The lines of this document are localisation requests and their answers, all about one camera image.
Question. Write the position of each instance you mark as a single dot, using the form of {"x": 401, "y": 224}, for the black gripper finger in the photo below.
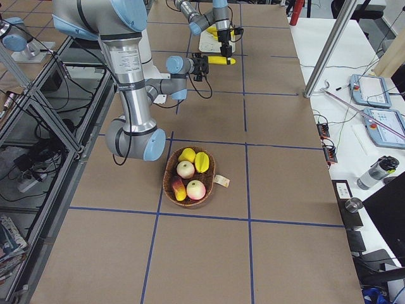
{"x": 226, "y": 51}

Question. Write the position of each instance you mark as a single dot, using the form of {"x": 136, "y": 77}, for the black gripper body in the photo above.
{"x": 224, "y": 37}
{"x": 197, "y": 64}

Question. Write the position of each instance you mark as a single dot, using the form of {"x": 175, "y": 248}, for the yellow banana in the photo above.
{"x": 219, "y": 60}
{"x": 212, "y": 30}

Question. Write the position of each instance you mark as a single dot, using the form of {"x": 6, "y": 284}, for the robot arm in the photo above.
{"x": 218, "y": 16}
{"x": 118, "y": 26}

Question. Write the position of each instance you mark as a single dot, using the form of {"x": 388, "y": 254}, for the brown wicker basket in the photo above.
{"x": 206, "y": 178}

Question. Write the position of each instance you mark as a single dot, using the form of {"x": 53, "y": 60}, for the white rectangular bear tray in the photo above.
{"x": 209, "y": 43}

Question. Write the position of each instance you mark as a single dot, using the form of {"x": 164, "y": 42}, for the red cylinder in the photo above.
{"x": 297, "y": 8}

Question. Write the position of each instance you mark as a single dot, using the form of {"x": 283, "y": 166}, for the yellow lemon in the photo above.
{"x": 188, "y": 154}

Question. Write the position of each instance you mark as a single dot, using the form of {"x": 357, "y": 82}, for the yellow starfruit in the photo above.
{"x": 201, "y": 162}

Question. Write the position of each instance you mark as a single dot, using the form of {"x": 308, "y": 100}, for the paper price tag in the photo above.
{"x": 221, "y": 180}

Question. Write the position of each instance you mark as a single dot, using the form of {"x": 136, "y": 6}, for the orange black electronics module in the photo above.
{"x": 323, "y": 130}

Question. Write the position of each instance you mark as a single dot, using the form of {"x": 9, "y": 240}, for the red pink apple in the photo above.
{"x": 196, "y": 190}

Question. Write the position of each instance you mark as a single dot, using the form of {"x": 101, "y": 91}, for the red yellow mango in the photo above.
{"x": 178, "y": 188}

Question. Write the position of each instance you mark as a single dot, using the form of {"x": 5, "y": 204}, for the far blue teach pendant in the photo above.
{"x": 370, "y": 91}

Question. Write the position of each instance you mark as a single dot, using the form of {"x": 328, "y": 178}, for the blue teach pendant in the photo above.
{"x": 385, "y": 127}
{"x": 370, "y": 91}

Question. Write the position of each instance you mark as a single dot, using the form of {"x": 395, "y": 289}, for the near blue teach pendant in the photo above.
{"x": 385, "y": 127}

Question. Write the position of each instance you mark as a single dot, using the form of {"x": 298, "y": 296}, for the clear water bottle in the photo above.
{"x": 384, "y": 166}

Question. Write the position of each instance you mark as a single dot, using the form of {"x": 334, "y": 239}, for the stack of cloth books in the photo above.
{"x": 13, "y": 247}

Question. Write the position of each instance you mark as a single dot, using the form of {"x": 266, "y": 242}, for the aluminium frame post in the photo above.
{"x": 332, "y": 40}

